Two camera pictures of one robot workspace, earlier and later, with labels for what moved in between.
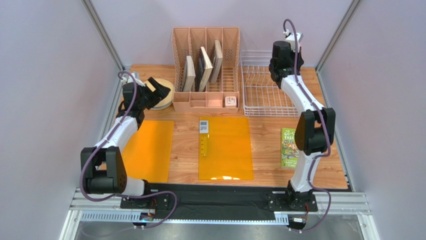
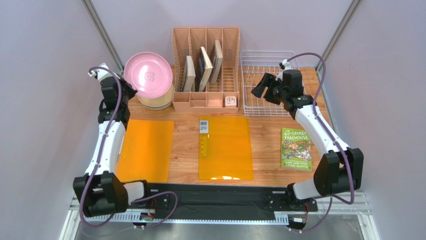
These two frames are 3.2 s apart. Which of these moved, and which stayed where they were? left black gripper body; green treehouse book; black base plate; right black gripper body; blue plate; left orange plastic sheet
Moved: right black gripper body; left black gripper body
Stayed: black base plate; blue plate; green treehouse book; left orange plastic sheet
